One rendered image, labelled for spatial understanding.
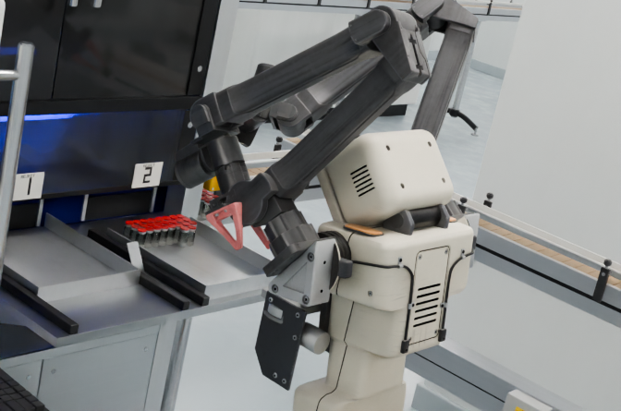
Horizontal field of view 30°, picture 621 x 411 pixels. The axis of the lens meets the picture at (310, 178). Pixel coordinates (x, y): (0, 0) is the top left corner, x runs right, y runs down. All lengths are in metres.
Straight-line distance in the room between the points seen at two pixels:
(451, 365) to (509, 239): 0.43
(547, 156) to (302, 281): 1.97
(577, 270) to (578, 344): 0.77
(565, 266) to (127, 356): 1.15
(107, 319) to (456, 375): 1.35
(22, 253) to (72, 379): 0.44
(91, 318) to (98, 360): 0.61
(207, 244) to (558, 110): 1.43
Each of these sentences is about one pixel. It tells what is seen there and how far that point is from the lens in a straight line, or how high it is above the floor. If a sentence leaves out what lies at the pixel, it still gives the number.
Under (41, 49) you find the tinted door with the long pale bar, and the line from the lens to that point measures 2.49.
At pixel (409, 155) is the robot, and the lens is 2.06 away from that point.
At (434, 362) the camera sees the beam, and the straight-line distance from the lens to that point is 3.42.
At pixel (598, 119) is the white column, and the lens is 3.72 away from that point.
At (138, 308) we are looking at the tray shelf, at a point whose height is 0.88.
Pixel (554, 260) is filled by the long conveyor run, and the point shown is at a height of 0.93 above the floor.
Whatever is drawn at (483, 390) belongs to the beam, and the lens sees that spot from 3.35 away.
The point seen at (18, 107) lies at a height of 1.38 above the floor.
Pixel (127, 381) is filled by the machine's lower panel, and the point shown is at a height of 0.46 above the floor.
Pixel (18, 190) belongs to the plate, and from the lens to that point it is 2.56.
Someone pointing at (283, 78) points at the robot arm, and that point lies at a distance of 1.98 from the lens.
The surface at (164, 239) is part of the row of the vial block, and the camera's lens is 2.73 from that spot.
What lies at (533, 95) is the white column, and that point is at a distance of 3.83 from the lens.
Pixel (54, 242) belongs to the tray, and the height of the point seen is 0.88.
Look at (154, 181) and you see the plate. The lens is 2.79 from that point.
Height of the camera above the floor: 1.85
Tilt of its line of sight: 16 degrees down
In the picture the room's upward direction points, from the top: 12 degrees clockwise
